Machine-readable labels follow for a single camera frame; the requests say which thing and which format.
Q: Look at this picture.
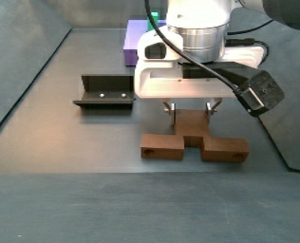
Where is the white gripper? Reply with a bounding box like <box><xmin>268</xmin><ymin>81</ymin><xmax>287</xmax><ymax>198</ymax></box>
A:
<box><xmin>134</xmin><ymin>28</ymin><xmax>264</xmax><ymax>124</ymax></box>

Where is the brown T-shaped block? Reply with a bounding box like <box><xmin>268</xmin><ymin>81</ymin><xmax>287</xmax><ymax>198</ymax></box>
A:
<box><xmin>140</xmin><ymin>109</ymin><xmax>249</xmax><ymax>162</ymax></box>

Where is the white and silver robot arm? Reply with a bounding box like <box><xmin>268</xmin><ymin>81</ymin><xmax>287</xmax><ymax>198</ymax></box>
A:
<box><xmin>134</xmin><ymin>0</ymin><xmax>300</xmax><ymax>117</ymax></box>

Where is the black angle fixture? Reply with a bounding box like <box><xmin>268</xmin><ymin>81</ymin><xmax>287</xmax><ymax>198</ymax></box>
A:
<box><xmin>73</xmin><ymin>74</ymin><xmax>136</xmax><ymax>107</ymax></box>

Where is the green U-shaped block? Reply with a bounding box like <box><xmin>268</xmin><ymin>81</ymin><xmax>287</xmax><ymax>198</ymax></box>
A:
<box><xmin>148</xmin><ymin>11</ymin><xmax>160</xmax><ymax>31</ymax></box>

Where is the purple base block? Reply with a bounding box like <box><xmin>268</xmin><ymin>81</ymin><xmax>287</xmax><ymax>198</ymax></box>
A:
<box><xmin>123</xmin><ymin>20</ymin><xmax>166</xmax><ymax>66</ymax></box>

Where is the black cable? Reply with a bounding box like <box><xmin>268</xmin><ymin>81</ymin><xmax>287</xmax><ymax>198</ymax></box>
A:
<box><xmin>144</xmin><ymin>0</ymin><xmax>272</xmax><ymax>96</ymax></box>

